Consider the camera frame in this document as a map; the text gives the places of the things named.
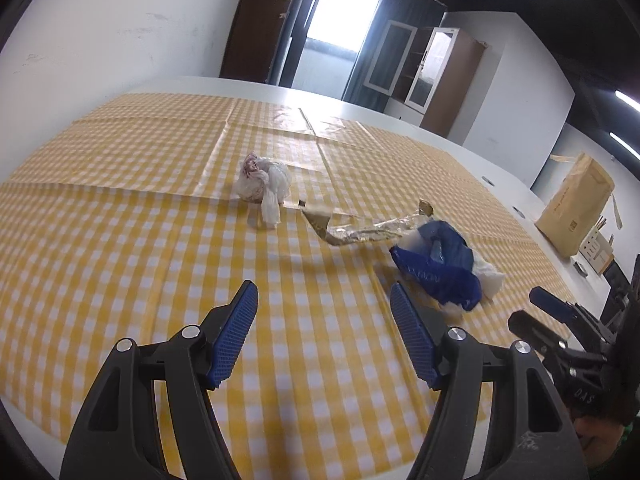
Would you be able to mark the brown paper bag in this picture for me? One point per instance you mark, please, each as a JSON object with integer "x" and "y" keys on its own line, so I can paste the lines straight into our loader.
{"x": 576, "y": 206}

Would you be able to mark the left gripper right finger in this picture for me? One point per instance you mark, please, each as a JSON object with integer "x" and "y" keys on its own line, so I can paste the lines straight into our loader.
{"x": 530, "y": 435}

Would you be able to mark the brown cabinet glass doors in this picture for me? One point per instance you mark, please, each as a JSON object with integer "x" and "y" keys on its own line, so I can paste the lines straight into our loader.
{"x": 427, "y": 70}

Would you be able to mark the person's right hand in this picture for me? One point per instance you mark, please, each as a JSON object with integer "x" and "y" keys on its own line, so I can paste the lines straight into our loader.
{"x": 600, "y": 438}

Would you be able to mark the white tissue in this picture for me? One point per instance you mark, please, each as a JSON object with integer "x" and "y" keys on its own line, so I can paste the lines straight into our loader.
{"x": 491, "y": 282}

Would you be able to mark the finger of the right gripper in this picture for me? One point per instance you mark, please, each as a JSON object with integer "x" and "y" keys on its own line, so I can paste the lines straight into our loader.
{"x": 537, "y": 332}
{"x": 552, "y": 304}

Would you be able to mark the yellow checkered tablecloth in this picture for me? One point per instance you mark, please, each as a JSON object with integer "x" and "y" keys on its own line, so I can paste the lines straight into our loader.
{"x": 225, "y": 259}

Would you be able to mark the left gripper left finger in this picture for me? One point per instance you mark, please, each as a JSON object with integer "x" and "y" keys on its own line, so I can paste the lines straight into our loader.
{"x": 116, "y": 434}

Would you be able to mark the knotted white plastic bag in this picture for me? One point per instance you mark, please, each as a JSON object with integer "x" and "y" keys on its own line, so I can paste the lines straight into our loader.
{"x": 264, "y": 181}

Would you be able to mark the blue plastic bag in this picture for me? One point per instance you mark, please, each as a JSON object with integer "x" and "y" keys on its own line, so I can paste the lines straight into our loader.
{"x": 439, "y": 259}

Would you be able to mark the small cardboard pen box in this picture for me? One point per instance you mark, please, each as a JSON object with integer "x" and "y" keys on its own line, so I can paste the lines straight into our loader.
{"x": 596, "y": 249}

